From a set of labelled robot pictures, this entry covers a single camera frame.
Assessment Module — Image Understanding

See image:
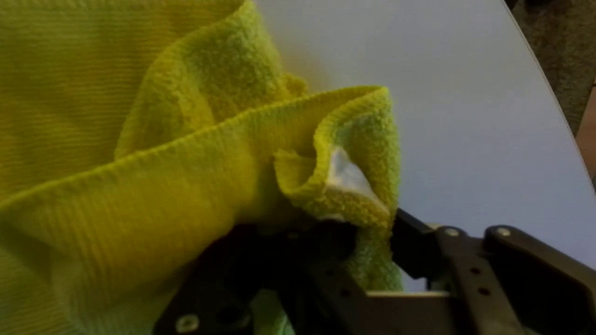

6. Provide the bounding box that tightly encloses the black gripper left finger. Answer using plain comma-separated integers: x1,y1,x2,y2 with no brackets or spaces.
152,217,374,335

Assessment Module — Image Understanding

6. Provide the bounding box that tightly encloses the yellow-green microfibre cloth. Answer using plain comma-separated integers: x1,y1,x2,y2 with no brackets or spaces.
0,0,406,335

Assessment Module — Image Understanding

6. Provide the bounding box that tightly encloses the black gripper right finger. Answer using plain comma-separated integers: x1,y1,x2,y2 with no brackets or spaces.
389,206,596,335

